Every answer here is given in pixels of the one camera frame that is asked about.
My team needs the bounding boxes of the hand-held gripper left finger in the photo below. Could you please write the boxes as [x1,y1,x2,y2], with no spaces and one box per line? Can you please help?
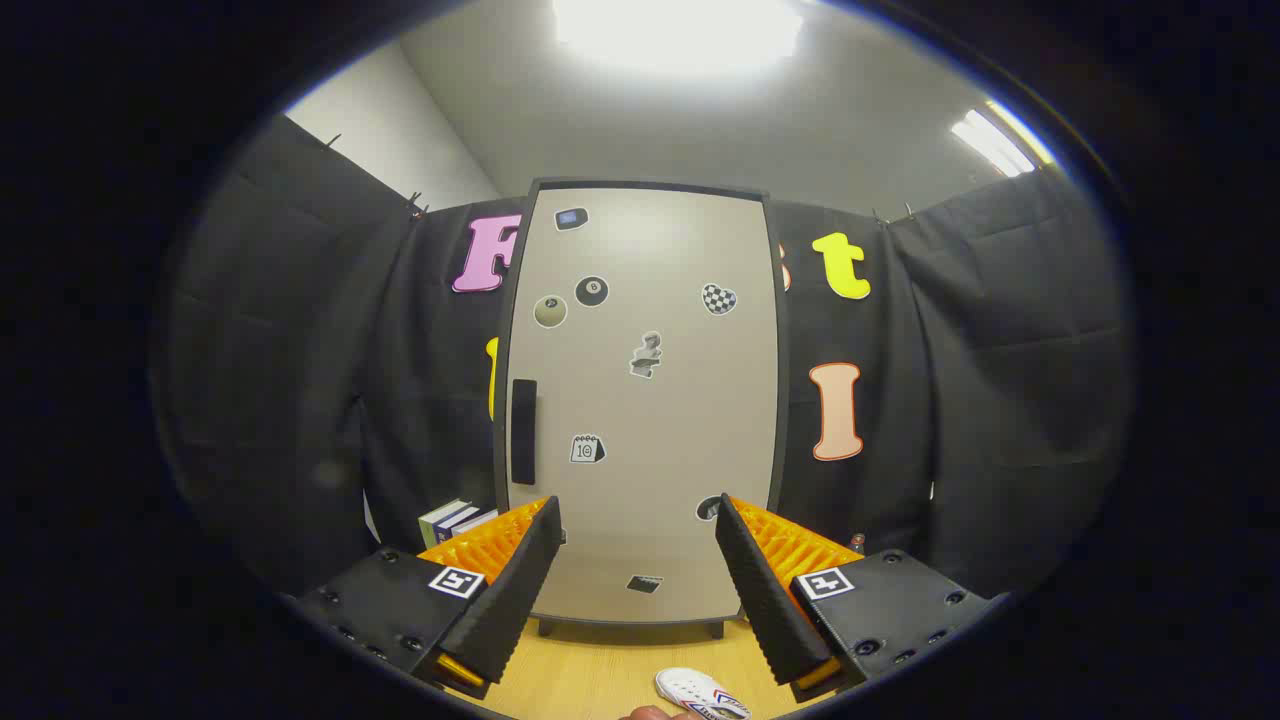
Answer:
[295,495,563,701]

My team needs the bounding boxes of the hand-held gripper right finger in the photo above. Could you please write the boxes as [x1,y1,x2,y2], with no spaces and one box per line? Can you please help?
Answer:
[715,493,1006,703]

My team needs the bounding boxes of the white shoe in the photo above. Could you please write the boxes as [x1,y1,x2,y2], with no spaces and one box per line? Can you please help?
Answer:
[655,668,753,720]

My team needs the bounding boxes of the beige shoe cabinet door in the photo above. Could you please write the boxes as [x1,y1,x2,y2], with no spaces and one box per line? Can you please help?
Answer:
[507,188,779,623]

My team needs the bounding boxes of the black door handle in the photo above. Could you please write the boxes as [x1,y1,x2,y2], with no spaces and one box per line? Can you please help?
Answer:
[511,379,538,486]

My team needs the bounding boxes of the dark grey shoe cabinet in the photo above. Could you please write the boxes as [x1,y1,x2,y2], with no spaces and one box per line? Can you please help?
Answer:
[490,178,791,641]

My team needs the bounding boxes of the dark blue book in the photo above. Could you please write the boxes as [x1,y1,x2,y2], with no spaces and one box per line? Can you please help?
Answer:
[435,505,483,546]

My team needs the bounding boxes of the green and white book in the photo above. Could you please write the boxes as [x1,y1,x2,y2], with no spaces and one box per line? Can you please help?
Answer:
[418,498,471,549]

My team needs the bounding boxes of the black backdrop cloth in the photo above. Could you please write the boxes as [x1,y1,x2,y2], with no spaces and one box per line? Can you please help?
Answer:
[150,115,1136,601]

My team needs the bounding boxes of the long ceiling light strip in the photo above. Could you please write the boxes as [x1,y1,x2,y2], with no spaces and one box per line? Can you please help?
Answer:
[950,100,1056,179]

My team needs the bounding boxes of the square ceiling light panel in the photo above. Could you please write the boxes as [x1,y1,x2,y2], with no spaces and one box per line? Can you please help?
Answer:
[550,0,806,76]

